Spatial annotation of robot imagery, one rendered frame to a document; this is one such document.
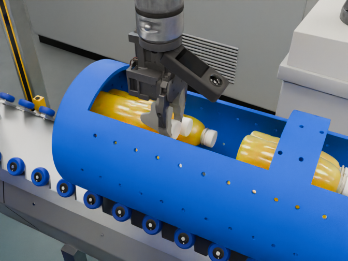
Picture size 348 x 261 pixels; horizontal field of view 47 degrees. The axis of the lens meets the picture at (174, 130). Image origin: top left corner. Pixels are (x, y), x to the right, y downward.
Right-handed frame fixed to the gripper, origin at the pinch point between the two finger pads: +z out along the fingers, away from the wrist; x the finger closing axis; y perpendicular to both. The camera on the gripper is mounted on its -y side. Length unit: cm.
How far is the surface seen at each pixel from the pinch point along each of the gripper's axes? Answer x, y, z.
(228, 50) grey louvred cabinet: -155, 41, 73
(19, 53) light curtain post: -31, 74, 17
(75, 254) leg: 8, 29, 52
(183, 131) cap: -4.1, -0.1, 3.4
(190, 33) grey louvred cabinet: -158, 67, 68
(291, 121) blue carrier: -2.2, -20.7, -7.9
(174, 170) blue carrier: 10.8, -5.4, -1.8
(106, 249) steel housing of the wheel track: 13.1, 11.3, 30.3
